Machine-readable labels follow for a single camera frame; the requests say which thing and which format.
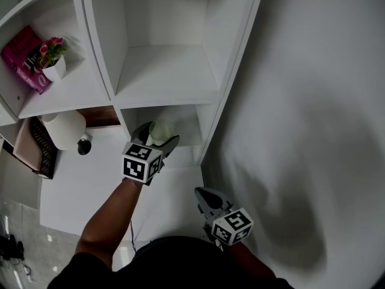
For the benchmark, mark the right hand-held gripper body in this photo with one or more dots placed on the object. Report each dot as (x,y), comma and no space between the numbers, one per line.
(231,227)

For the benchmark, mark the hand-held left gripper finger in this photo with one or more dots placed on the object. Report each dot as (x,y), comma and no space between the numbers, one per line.
(139,135)
(170,147)

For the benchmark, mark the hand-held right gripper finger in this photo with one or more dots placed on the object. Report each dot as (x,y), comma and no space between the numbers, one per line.
(206,205)
(221,200)

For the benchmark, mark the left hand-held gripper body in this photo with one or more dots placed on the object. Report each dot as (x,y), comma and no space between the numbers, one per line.
(135,164)

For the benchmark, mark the green textured glass cup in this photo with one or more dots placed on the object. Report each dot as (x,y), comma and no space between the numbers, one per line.
(162,131)

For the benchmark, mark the white shelving unit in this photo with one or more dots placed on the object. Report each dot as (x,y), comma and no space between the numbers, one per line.
(165,71)

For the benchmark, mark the person's right forearm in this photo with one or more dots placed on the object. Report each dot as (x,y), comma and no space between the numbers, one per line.
(249,260)

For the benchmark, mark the person's left forearm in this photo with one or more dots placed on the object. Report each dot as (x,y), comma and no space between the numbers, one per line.
(111,218)

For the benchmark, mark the white table top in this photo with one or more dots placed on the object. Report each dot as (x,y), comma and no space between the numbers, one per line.
(90,197)

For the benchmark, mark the white shade table lamp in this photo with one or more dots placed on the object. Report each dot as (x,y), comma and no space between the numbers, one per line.
(66,128)

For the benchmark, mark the black mesh file holder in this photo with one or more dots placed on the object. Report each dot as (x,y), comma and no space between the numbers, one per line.
(48,152)

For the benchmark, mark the potted flower in white pot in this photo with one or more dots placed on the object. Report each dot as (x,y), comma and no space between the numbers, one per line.
(55,69)

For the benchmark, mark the beige side cabinet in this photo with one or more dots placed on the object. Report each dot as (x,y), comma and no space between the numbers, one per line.
(18,182)

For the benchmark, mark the pink book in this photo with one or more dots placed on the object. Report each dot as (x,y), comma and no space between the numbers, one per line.
(21,53)

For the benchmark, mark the person wearing head camera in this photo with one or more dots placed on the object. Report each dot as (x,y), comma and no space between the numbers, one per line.
(186,263)

